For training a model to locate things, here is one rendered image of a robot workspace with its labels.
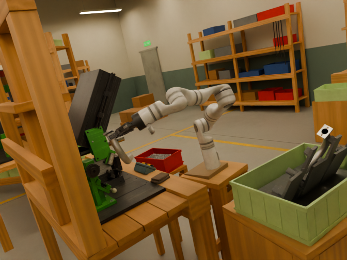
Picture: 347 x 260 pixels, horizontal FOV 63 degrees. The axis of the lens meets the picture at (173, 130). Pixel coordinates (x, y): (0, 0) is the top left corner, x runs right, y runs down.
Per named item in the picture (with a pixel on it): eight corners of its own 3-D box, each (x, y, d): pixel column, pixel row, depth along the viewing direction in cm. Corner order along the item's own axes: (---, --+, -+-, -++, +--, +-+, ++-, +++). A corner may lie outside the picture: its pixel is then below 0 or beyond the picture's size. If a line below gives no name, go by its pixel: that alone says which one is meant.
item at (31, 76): (33, 177, 240) (-7, 61, 218) (107, 246, 122) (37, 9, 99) (21, 181, 235) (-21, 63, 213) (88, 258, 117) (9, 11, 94)
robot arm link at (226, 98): (240, 99, 137) (223, 118, 161) (232, 82, 139) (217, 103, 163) (223, 104, 134) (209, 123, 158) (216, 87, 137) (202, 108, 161)
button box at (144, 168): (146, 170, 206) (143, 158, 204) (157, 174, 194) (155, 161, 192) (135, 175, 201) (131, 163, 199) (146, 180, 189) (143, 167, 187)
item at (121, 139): (115, 138, 220) (114, 134, 219) (125, 140, 207) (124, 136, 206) (65, 156, 198) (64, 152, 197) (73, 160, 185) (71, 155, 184)
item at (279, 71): (297, 113, 598) (286, 2, 547) (199, 111, 836) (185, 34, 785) (310, 106, 629) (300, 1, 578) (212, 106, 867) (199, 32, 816)
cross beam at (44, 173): (11, 148, 221) (7, 137, 219) (59, 185, 118) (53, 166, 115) (4, 150, 218) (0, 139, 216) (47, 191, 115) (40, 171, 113)
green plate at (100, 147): (108, 156, 194) (97, 127, 193) (112, 155, 187) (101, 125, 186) (92, 162, 188) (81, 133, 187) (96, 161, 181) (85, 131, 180)
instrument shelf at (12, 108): (32, 101, 209) (30, 96, 208) (72, 100, 138) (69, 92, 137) (-6, 111, 195) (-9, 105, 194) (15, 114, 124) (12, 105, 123)
